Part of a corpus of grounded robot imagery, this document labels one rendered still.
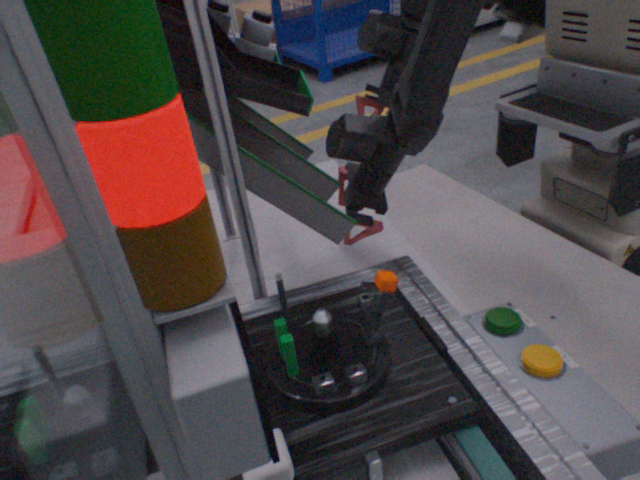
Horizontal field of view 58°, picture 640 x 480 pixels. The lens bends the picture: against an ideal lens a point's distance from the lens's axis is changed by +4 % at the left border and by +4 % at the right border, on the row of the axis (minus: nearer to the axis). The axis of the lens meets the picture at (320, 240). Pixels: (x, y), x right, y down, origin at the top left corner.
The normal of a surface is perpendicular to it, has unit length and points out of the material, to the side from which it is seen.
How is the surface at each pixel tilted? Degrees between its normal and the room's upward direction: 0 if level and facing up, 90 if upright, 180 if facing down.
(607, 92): 90
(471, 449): 0
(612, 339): 0
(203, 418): 90
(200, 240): 90
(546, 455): 0
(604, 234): 8
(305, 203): 90
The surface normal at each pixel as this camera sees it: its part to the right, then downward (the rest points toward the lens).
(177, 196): 0.72, 0.30
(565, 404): -0.11, -0.84
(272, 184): 0.14, 0.52
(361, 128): 0.31, -0.52
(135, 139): 0.40, 0.46
